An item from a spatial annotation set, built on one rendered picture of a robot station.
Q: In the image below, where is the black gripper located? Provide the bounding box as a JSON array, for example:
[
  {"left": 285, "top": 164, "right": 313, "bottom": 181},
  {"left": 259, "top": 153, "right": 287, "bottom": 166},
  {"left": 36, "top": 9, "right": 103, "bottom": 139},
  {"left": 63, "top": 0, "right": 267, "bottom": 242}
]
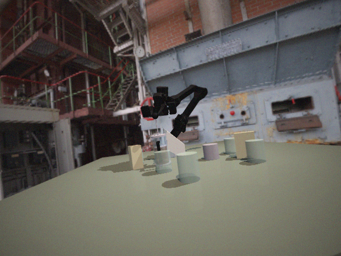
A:
[{"left": 141, "top": 102, "right": 177, "bottom": 118}]

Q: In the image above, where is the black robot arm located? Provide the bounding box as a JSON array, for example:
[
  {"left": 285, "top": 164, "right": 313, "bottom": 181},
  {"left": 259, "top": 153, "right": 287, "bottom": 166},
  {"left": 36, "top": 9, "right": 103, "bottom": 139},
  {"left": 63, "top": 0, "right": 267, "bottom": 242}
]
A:
[{"left": 153, "top": 85, "right": 208, "bottom": 138}]

